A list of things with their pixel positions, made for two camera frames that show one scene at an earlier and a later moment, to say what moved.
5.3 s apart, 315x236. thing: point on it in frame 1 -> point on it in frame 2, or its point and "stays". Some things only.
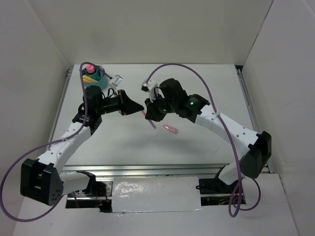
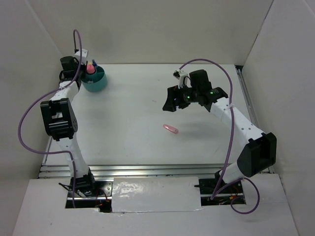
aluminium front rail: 201,171 stays
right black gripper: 151,113 -> 171,103
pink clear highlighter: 171,128 stays
